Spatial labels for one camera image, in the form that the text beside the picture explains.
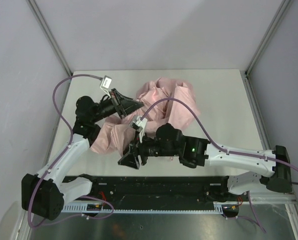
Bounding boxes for right aluminium frame post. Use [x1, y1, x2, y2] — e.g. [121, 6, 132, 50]
[245, 0, 294, 77]

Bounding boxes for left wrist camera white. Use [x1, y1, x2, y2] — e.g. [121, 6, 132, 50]
[100, 75, 112, 90]

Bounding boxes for pink folding umbrella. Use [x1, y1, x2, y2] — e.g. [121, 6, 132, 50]
[90, 77, 200, 154]

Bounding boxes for aluminium frame post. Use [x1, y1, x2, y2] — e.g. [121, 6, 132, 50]
[26, 0, 73, 76]
[245, 0, 294, 77]

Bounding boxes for grey cable duct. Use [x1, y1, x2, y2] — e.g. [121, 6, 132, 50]
[61, 201, 241, 214]

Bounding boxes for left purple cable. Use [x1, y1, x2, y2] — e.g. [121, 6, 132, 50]
[27, 73, 114, 229]

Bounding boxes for purple cable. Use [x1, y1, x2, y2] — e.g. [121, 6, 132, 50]
[27, 73, 114, 229]
[141, 97, 298, 233]

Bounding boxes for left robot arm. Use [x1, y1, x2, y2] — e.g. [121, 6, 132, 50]
[21, 88, 144, 221]

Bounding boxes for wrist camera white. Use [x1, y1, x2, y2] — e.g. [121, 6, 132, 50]
[100, 75, 112, 90]
[129, 115, 147, 139]

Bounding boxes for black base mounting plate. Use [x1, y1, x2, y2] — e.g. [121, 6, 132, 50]
[71, 175, 251, 211]

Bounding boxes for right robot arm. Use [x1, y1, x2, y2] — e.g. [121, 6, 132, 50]
[118, 123, 293, 195]

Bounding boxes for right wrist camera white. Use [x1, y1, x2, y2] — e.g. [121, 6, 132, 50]
[129, 115, 147, 139]

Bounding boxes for left aluminium frame post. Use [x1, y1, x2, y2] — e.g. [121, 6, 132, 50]
[26, 0, 73, 76]

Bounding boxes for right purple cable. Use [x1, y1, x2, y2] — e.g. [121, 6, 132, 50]
[141, 97, 298, 233]

